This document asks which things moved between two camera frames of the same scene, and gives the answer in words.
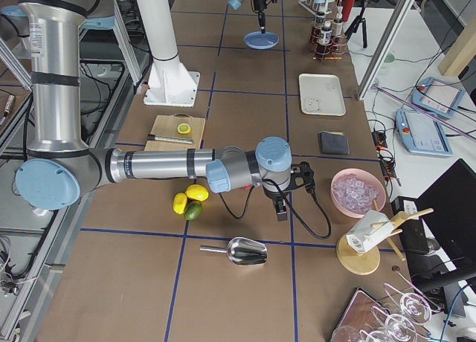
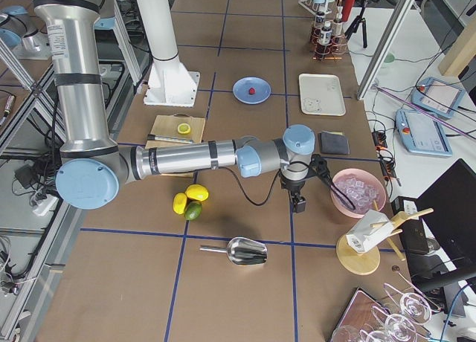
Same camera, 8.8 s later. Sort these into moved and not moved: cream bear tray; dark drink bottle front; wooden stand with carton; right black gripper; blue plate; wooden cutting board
Moved: blue plate; right black gripper
Not moved: dark drink bottle front; wooden cutting board; wooden stand with carton; cream bear tray
